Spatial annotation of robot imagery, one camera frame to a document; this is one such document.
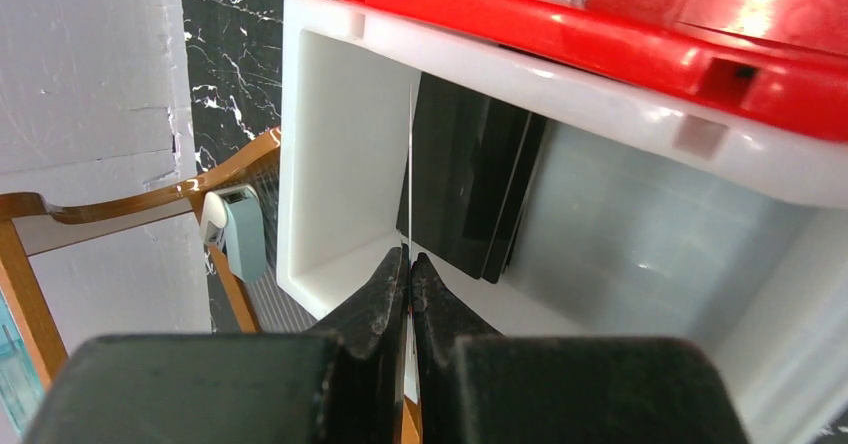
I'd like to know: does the pale green tape dispenser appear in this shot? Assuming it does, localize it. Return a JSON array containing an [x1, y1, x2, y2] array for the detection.
[[199, 184, 267, 282]]

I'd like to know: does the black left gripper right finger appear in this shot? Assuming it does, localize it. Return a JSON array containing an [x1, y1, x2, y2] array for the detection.
[[410, 254, 747, 443]]

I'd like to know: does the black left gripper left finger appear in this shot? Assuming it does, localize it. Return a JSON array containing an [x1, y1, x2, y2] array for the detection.
[[24, 246, 408, 443]]

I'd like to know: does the black VIP card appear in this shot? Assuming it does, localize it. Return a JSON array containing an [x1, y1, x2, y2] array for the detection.
[[405, 83, 421, 404]]

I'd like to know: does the orange wooden shelf rack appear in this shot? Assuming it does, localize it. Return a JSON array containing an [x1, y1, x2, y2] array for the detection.
[[0, 126, 425, 444]]

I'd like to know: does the red plastic bin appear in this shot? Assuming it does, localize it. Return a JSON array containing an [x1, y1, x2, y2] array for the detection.
[[281, 0, 848, 144]]

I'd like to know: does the white plastic bin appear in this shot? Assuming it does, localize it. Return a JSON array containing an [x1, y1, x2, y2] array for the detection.
[[277, 0, 847, 443]]

